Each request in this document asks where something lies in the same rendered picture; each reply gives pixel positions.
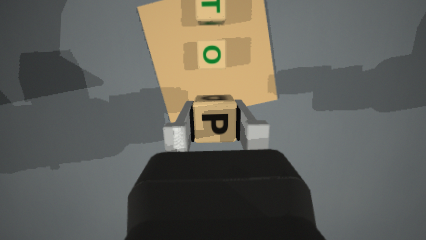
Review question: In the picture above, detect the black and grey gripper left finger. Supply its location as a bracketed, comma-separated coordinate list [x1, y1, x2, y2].
[163, 101, 195, 152]

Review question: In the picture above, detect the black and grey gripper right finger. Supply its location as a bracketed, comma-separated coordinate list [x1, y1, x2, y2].
[235, 99, 270, 150]

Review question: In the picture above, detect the tan flat mat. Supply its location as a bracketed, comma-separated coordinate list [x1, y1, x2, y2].
[137, 0, 277, 122]

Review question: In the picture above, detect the beige block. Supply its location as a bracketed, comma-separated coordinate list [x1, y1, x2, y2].
[193, 95, 237, 143]
[197, 39, 226, 70]
[195, 0, 226, 25]

